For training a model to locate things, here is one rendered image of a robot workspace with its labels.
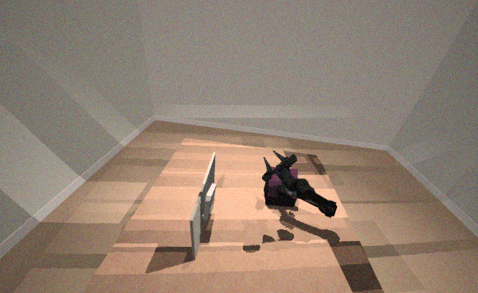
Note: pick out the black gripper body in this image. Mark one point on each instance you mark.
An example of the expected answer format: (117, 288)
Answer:
(282, 171)

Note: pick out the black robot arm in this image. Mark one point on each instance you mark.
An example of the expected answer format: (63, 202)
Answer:
(299, 188)

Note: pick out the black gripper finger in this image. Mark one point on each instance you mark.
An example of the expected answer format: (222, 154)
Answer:
(282, 158)
(268, 167)

